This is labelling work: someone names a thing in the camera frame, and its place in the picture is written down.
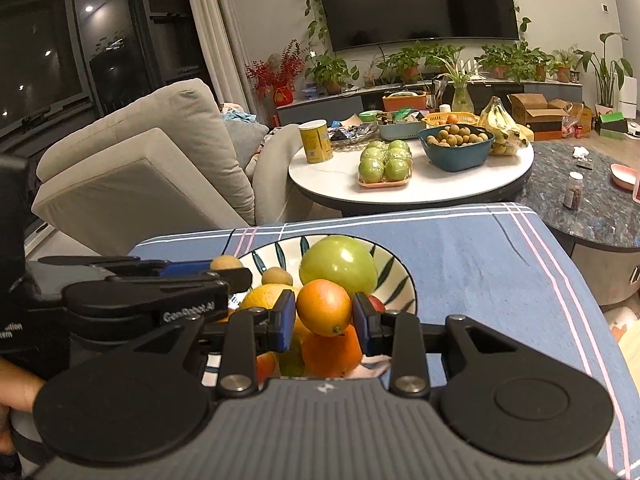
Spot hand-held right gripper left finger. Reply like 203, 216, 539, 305
131, 289, 297, 396

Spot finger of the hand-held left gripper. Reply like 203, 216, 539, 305
38, 255, 217, 278
62, 266, 254, 334

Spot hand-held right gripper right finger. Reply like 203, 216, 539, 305
351, 292, 521, 397

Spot small orange with stem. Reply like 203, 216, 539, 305
296, 279, 354, 337

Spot small green fruit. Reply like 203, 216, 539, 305
279, 340, 306, 377

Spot large orange tangerine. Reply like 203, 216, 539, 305
300, 325, 363, 379

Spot striped white ceramic bowl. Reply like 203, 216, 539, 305
202, 234, 417, 379

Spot person's left hand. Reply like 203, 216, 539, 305
0, 357, 47, 457

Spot yellow lemon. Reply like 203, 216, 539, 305
239, 283, 302, 313

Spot large green apple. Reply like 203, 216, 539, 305
299, 237, 378, 297

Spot beige sofa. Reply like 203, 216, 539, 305
31, 77, 302, 257

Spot blue striped tablecloth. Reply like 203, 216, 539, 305
127, 202, 640, 480

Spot white round table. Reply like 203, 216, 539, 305
288, 137, 535, 217

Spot wrapped tray of green apples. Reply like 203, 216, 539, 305
357, 139, 415, 189

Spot blue cloth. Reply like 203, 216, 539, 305
221, 105, 259, 124

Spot yellow can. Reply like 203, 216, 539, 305
299, 120, 334, 164

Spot tray of wrapped snacks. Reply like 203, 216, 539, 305
330, 121, 382, 153

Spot dark blue bowl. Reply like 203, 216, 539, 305
417, 127, 495, 173

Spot pale green basket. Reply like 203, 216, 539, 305
376, 112, 428, 141

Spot pile of longans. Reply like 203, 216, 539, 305
424, 126, 490, 147

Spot red flower bouquet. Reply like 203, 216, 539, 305
245, 40, 304, 107

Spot orange plastic basket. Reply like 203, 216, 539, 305
424, 111, 481, 128

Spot grey television cabinet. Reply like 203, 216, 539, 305
275, 80, 584, 129

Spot orange crate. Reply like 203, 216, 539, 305
382, 91, 427, 113

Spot potted green plant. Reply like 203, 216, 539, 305
552, 49, 582, 84
480, 41, 554, 83
377, 42, 427, 84
425, 42, 467, 74
305, 52, 359, 97

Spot white curtain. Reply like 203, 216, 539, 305
182, 0, 262, 127

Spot bunch of bananas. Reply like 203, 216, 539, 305
477, 96, 535, 156

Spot small brown spice jar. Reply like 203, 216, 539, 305
563, 171, 585, 211

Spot glass vase with plant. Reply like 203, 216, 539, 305
435, 55, 482, 114

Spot dark glass window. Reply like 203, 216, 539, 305
0, 0, 212, 162

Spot dark marble table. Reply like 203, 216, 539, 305
517, 141, 640, 307

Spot cardboard boxes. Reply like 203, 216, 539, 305
507, 92, 594, 142

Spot pink dish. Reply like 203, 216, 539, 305
610, 163, 639, 191

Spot green box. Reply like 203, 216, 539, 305
595, 111, 630, 141

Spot white air purifier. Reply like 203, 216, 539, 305
619, 76, 640, 114

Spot tall leafy plant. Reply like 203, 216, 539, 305
575, 32, 634, 109

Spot black wall television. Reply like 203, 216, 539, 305
317, 0, 521, 52

